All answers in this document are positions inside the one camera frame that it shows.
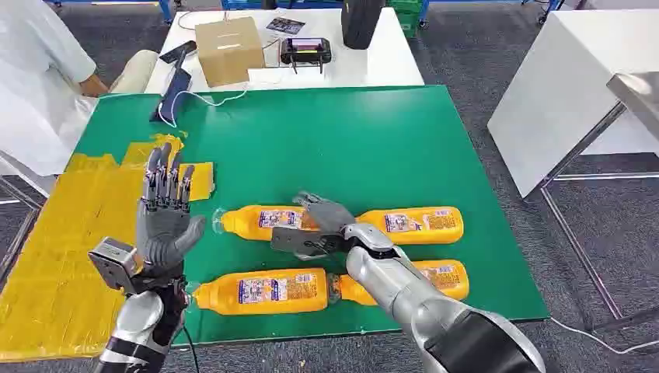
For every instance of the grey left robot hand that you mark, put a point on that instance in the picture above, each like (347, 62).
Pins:
(162, 231)

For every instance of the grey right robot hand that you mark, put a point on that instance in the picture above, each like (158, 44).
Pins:
(329, 216)

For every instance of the orange drink bottle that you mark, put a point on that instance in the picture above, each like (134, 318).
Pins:
(221, 296)
(453, 280)
(242, 221)
(443, 226)

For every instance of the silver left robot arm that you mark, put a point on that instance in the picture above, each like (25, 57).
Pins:
(134, 319)

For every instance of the green table mat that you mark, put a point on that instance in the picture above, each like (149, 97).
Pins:
(334, 144)

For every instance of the yellow sheet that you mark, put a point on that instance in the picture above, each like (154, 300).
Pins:
(62, 247)

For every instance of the dark blue phone stand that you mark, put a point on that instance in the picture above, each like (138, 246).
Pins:
(175, 90)

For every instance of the white paper sheet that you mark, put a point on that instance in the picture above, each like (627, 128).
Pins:
(273, 76)

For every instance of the white rectangular table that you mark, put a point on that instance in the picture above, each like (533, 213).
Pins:
(381, 67)

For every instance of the black handheld controller with screen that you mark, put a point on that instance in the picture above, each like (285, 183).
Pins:
(305, 50)

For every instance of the black phone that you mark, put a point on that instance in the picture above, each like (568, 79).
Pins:
(177, 51)

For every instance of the brown cardboard box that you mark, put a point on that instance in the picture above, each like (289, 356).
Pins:
(229, 51)

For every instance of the printed leaflet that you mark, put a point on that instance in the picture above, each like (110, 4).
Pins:
(285, 26)

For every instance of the black cylindrical object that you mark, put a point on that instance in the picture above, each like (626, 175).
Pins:
(363, 23)

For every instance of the person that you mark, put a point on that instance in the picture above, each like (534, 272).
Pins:
(31, 77)

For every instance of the green plastic crate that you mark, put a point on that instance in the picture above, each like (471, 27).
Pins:
(406, 20)

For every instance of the large white table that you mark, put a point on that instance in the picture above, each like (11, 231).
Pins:
(556, 77)

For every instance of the steel bench top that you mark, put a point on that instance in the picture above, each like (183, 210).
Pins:
(641, 98)

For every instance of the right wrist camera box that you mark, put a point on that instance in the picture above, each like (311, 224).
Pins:
(288, 240)

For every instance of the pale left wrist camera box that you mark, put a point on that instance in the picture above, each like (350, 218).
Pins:
(114, 262)

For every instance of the grey metal frame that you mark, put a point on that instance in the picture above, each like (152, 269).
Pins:
(26, 230)

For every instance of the blue metal rack frame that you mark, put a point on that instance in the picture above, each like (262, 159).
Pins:
(166, 10)

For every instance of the metal table frame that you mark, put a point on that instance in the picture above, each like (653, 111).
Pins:
(582, 252)

